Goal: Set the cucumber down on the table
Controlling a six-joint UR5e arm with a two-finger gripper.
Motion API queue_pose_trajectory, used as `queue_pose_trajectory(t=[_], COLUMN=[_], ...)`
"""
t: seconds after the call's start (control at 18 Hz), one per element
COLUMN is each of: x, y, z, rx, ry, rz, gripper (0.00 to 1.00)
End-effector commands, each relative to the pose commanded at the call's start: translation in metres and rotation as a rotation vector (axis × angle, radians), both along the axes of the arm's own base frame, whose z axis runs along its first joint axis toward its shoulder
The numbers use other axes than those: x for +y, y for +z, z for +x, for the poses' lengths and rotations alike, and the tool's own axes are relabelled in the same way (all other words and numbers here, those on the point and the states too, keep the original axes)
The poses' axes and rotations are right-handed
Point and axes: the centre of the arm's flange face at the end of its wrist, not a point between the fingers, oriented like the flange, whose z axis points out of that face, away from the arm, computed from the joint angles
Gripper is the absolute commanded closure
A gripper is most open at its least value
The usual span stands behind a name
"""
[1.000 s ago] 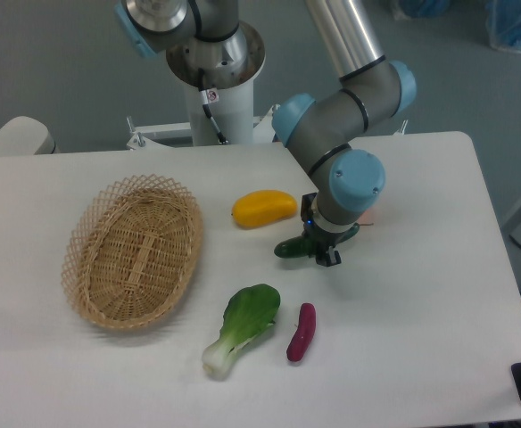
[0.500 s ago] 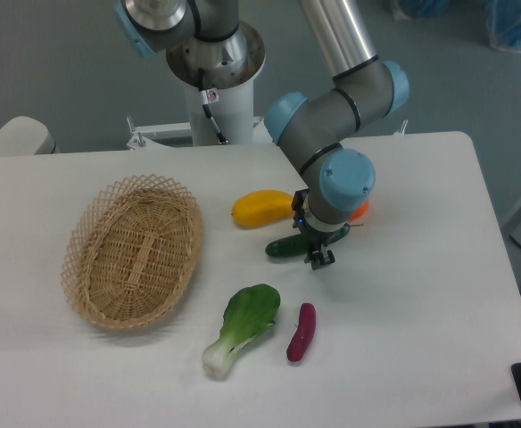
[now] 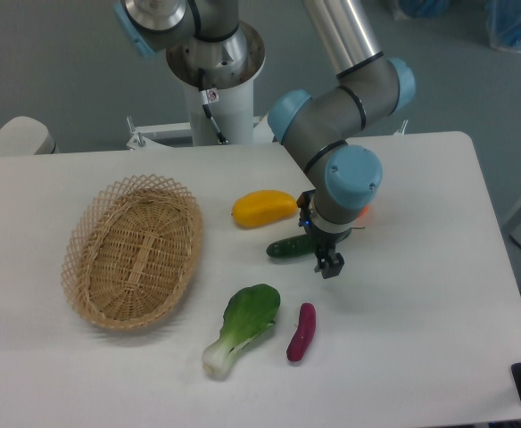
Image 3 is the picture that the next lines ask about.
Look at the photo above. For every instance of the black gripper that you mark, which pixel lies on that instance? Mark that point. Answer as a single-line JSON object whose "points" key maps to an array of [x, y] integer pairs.
{"points": [[326, 235]]}

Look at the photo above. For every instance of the green cucumber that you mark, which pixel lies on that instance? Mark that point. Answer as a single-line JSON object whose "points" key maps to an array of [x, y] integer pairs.
{"points": [[291, 247]]}

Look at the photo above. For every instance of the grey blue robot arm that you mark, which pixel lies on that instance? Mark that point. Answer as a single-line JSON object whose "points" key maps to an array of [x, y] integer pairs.
{"points": [[314, 131]]}

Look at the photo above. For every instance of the orange fruit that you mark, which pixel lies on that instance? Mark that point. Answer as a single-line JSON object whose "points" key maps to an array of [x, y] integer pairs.
{"points": [[364, 211]]}

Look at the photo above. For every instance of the purple sweet potato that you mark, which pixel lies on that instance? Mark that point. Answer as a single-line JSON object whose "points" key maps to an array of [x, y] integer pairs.
{"points": [[303, 336]]}

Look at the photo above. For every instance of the green bok choy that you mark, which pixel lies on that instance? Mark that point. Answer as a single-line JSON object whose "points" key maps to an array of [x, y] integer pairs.
{"points": [[249, 313]]}

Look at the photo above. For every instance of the yellow mango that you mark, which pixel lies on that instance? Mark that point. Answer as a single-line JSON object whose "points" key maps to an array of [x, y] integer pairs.
{"points": [[263, 207]]}

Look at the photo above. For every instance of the woven wicker basket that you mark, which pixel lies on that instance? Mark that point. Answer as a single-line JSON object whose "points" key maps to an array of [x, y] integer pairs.
{"points": [[133, 253]]}

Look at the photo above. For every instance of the blue plastic bag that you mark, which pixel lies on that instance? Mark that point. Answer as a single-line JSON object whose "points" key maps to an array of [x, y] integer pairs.
{"points": [[503, 25]]}

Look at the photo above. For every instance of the white chair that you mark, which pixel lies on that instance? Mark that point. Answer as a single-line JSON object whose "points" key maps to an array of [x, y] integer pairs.
{"points": [[24, 136]]}

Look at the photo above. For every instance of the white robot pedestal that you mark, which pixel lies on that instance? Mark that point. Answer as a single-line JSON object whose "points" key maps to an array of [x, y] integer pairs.
{"points": [[217, 80]]}

